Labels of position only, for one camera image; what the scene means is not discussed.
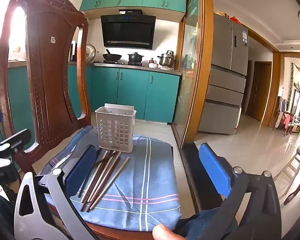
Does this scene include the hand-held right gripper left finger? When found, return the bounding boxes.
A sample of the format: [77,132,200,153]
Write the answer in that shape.
[14,144,100,240]

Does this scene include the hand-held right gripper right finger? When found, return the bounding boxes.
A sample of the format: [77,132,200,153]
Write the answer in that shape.
[170,143,282,240]

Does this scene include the pile of chopsticks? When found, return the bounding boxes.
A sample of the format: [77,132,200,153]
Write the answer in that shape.
[79,148,130,212]

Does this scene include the white plastic utensil basket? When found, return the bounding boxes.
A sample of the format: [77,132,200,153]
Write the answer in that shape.
[95,103,137,153]

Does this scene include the person's right hand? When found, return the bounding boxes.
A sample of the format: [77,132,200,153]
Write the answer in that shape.
[152,224,188,240]

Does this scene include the blue plaid cloth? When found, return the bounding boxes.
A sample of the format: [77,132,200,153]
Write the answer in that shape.
[40,125,182,233]

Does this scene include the carved wooden chair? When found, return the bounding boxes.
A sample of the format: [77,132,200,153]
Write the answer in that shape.
[0,0,165,240]

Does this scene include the silver refrigerator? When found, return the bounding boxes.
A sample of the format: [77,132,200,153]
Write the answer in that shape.
[198,13,249,135]

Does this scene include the dining chair with clothes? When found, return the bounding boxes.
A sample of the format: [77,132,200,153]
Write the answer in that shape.
[275,96,300,137]

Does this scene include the teal base cabinets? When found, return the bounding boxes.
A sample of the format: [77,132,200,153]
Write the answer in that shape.
[0,64,182,142]

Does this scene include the brown wooden door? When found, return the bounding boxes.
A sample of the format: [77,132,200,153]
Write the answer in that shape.
[247,60,272,123]

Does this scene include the wooden framed glass sliding door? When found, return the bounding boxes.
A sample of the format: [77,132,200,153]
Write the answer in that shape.
[171,0,214,150]

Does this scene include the bright window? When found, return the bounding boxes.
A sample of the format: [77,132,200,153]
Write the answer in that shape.
[0,0,24,55]

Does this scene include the silver rice cooker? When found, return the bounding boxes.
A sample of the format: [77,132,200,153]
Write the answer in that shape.
[86,44,97,63]

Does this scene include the gas stove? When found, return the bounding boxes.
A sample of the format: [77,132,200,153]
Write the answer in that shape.
[100,60,146,67]

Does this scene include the black wok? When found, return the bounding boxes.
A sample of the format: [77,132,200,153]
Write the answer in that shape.
[102,49,122,62]

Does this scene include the stainless steel pot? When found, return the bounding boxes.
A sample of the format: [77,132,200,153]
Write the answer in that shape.
[157,50,176,67]

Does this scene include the black lidded pot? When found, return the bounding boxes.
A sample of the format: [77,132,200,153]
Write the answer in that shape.
[128,52,145,64]

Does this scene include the black range hood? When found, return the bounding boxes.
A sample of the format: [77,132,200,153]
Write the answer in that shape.
[101,9,156,50]

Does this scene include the green wall garland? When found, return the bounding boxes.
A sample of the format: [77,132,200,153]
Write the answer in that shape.
[288,62,294,111]

